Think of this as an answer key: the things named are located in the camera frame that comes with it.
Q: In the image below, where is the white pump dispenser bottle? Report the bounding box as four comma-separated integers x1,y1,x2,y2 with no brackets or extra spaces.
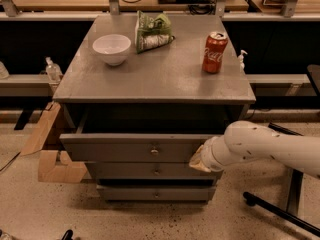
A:
238,50,248,70

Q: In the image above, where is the grey middle drawer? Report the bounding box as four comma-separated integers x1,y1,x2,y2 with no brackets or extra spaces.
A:
86,162,222,180

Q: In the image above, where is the red cola can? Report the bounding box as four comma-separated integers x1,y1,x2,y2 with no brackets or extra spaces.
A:
202,31,228,74

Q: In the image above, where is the white ceramic bowl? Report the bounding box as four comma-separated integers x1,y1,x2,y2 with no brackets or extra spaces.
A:
92,34,131,66

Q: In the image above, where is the grey drawer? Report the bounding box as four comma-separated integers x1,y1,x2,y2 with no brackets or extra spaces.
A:
97,185,216,202
86,162,222,180
59,108,221,164

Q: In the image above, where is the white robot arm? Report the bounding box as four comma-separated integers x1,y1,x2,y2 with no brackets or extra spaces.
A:
189,121,320,178

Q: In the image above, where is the grey drawer cabinet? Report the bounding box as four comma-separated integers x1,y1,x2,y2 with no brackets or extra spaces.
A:
54,14,255,188

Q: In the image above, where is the brown cardboard box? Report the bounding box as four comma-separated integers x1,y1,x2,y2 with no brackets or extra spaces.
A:
21,102,88,183

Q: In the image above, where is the grey top drawer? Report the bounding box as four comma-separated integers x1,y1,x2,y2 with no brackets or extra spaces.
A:
59,108,221,164

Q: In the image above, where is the green chip bag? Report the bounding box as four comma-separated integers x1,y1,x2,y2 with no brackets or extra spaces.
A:
135,11,175,54

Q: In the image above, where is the grey bottom drawer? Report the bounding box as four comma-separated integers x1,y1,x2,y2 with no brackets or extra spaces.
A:
97,185,216,202

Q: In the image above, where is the clear sanitizer bottle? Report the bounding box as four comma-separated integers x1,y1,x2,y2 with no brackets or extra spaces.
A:
46,57,63,83

